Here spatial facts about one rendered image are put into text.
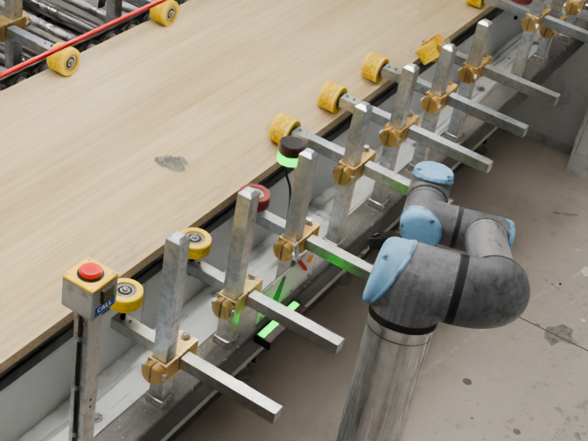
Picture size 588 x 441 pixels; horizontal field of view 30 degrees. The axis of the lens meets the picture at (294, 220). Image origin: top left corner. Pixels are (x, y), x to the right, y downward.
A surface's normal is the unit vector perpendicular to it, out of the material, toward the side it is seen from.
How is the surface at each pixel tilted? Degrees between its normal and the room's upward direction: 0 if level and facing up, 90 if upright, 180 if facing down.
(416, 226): 90
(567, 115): 90
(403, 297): 81
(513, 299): 64
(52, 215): 0
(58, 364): 90
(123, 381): 0
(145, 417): 0
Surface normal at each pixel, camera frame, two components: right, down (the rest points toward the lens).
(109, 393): 0.15, -0.79
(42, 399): 0.83, 0.43
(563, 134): -0.53, 0.44
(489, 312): 0.30, 0.51
